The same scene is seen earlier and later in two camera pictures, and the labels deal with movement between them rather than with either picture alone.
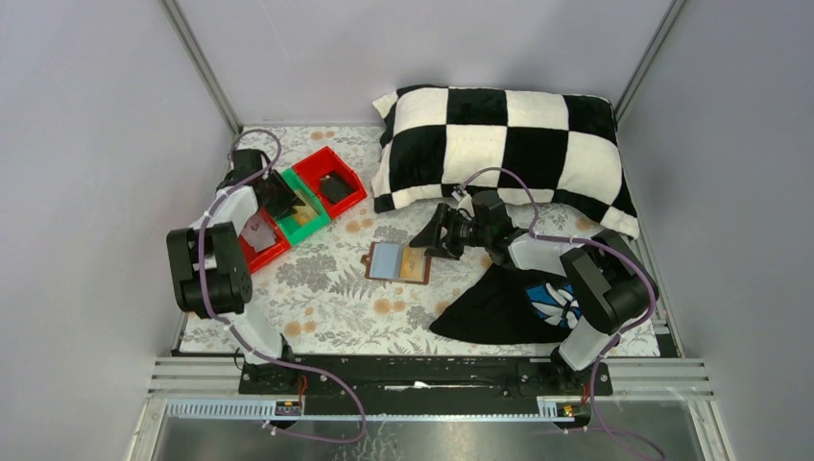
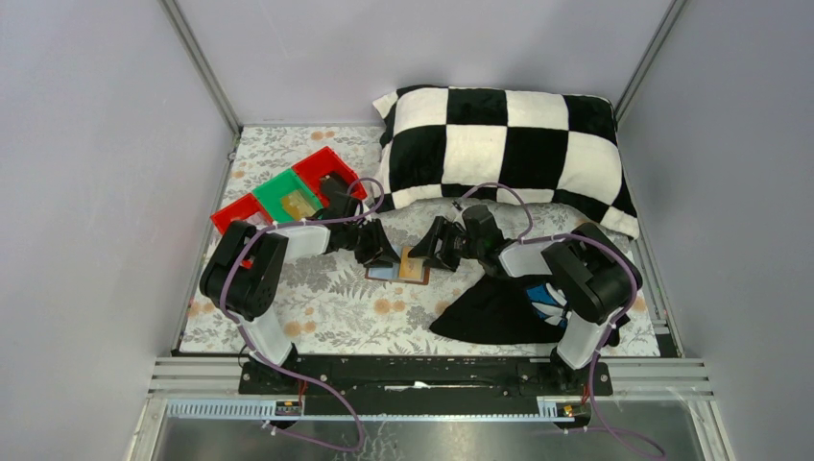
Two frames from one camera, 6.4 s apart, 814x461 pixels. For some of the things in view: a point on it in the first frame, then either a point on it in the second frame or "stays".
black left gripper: [288, 197] to [378, 243]
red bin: [326, 161] stays
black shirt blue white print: [508, 305] stays
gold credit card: [413, 263] stays
